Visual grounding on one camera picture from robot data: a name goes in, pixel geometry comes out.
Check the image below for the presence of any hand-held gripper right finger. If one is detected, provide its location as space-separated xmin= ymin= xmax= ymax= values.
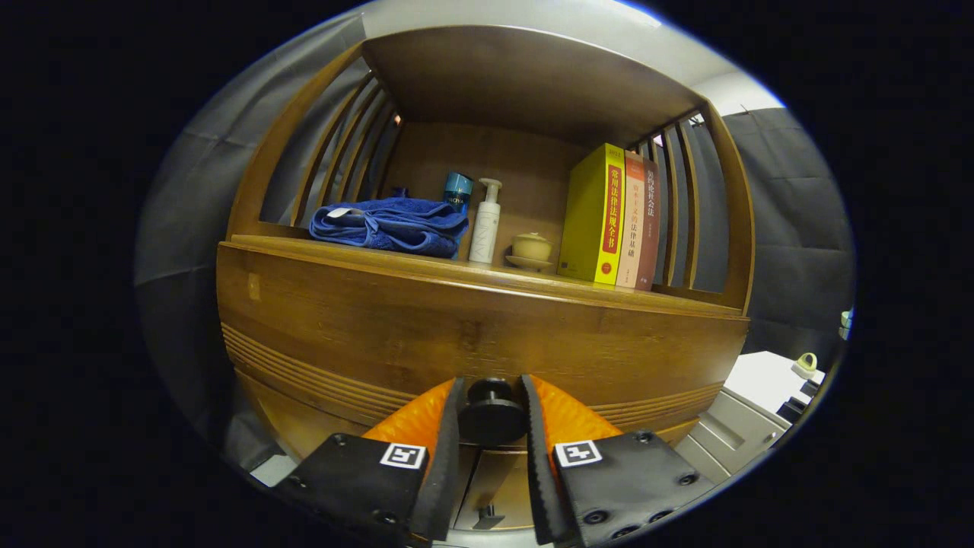
xmin=520 ymin=374 xmax=716 ymax=547

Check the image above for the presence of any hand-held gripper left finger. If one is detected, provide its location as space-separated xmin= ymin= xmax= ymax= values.
xmin=274 ymin=377 xmax=465 ymax=545

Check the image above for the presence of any wooden drawer with black knob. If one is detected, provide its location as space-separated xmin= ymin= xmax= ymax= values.
xmin=217 ymin=255 xmax=750 ymax=457

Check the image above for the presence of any wooden countertop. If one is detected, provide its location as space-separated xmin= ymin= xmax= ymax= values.
xmin=219 ymin=233 xmax=750 ymax=324

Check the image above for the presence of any white side cabinet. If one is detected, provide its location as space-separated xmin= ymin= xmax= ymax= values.
xmin=673 ymin=350 xmax=826 ymax=484

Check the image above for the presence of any wooden cabinet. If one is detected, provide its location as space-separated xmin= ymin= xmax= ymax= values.
xmin=217 ymin=27 xmax=754 ymax=534

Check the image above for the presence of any tan lidded tea cup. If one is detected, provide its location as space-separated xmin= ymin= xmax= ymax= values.
xmin=505 ymin=232 xmax=555 ymax=272

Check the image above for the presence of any white pump bottle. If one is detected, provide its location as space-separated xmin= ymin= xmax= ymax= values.
xmin=468 ymin=178 xmax=503 ymax=265

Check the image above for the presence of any blue folded towel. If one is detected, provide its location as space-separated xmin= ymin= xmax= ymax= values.
xmin=308 ymin=197 xmax=470 ymax=260

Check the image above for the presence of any yellow book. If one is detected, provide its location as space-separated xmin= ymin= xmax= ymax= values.
xmin=558 ymin=143 xmax=626 ymax=286

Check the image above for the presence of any orange and cream book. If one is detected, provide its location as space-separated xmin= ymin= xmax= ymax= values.
xmin=615 ymin=150 xmax=646 ymax=289

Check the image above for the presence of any brown book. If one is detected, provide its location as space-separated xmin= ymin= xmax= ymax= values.
xmin=635 ymin=157 xmax=661 ymax=292

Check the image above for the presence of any teal bottle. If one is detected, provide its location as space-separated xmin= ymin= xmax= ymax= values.
xmin=444 ymin=171 xmax=474 ymax=215

